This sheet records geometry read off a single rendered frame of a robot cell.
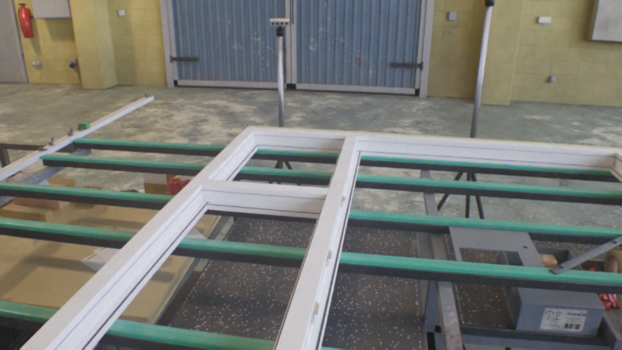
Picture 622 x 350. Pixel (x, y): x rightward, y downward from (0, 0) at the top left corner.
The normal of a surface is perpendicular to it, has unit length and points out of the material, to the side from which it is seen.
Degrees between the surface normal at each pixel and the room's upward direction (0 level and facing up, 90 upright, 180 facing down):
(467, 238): 0
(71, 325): 90
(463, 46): 90
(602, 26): 90
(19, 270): 0
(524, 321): 90
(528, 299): 0
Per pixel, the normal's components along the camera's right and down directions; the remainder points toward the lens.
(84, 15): -0.16, 0.37
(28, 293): 0.00, -0.92
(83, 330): 0.99, 0.07
